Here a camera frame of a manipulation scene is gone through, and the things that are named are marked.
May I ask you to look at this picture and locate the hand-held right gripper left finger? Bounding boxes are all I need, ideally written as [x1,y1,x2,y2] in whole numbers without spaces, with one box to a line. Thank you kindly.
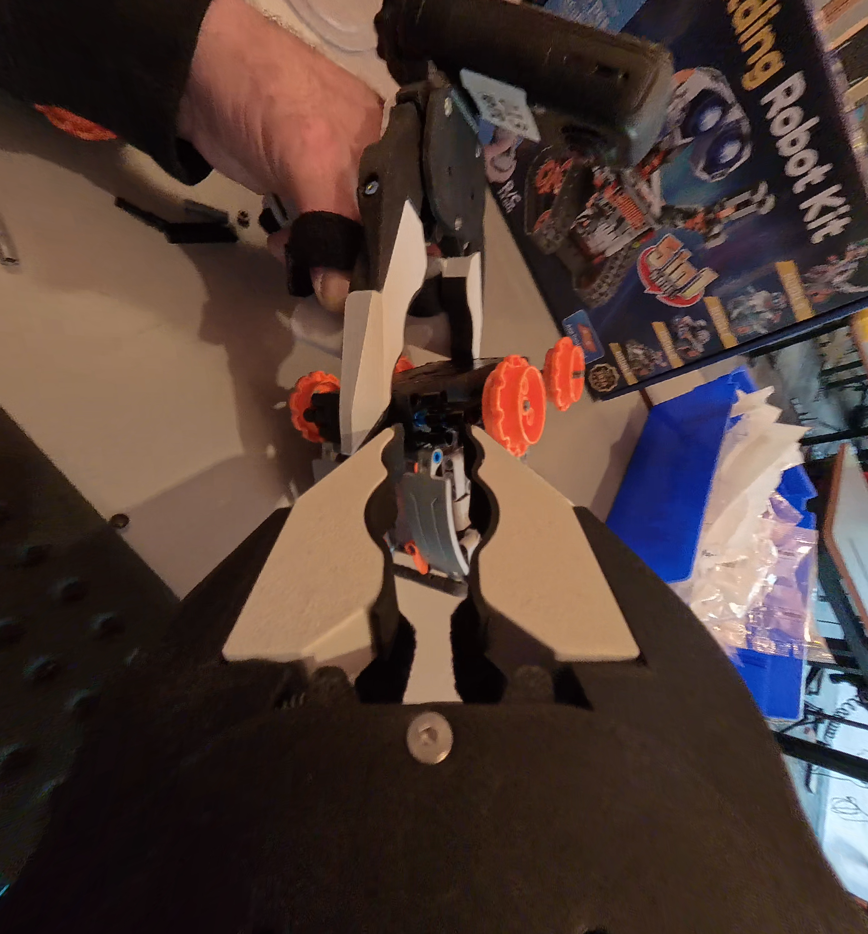
[223,431,398,694]

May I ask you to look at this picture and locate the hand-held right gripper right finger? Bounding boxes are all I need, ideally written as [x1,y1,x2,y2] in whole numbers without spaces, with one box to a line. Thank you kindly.
[464,424,642,687]

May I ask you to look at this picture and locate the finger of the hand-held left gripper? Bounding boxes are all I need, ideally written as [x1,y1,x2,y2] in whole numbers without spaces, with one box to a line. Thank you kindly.
[434,256,489,369]
[340,198,431,456]

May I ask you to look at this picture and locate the building kit robot model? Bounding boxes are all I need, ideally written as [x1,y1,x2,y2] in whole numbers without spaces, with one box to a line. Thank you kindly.
[289,336,588,577]

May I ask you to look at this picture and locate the person's left forearm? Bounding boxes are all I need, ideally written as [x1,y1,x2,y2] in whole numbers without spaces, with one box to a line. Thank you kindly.
[0,0,216,183]

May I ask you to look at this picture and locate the person's left hand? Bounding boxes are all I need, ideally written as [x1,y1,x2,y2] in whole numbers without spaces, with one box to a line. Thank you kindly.
[179,0,391,310]

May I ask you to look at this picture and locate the blue storage bin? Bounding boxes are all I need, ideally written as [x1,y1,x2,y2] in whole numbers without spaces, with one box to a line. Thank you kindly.
[610,365,814,716]

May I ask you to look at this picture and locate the scattered small connector pins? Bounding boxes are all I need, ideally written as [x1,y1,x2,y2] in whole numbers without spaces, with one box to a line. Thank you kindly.
[0,190,282,271]

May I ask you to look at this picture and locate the blue robot kit box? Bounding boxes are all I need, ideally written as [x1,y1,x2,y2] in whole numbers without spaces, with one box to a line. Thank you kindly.
[486,0,868,398]

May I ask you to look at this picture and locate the dark perforated tray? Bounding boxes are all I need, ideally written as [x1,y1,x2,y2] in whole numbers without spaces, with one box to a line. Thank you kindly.
[0,373,187,906]

